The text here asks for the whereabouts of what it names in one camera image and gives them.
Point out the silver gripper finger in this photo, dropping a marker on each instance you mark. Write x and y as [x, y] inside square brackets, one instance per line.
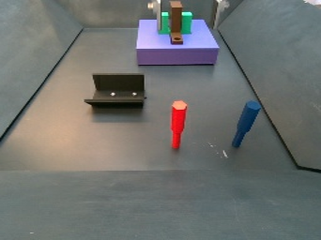
[221, 6]
[155, 6]

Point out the blue hexagonal peg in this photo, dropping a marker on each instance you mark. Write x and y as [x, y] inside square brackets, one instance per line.
[245, 122]

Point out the brown upright holder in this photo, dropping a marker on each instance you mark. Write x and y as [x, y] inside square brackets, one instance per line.
[175, 23]

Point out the green block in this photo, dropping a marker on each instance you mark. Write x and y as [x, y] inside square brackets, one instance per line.
[186, 23]

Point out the purple base block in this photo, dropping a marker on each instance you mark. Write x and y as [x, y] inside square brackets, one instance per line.
[155, 51]

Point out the red hexagonal peg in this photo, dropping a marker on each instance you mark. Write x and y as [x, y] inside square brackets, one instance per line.
[178, 120]

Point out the black angle bracket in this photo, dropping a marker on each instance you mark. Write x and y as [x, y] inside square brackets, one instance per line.
[118, 89]

